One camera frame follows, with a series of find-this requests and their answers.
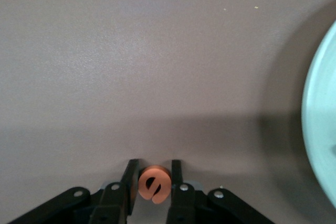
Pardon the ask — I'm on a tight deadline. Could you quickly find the orange letter O block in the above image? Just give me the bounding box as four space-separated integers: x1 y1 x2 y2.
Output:
138 165 173 205

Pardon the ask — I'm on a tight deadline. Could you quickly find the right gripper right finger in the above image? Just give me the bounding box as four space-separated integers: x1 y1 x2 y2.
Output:
166 159 276 224

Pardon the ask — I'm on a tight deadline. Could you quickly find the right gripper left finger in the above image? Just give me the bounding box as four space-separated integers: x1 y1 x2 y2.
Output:
7 158 140 224

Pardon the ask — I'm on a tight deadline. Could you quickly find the pale green plate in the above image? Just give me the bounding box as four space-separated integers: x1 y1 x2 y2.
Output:
301 20 336 209

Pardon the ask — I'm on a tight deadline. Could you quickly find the brown table cover sheet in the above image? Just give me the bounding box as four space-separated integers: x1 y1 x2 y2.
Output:
0 0 336 224

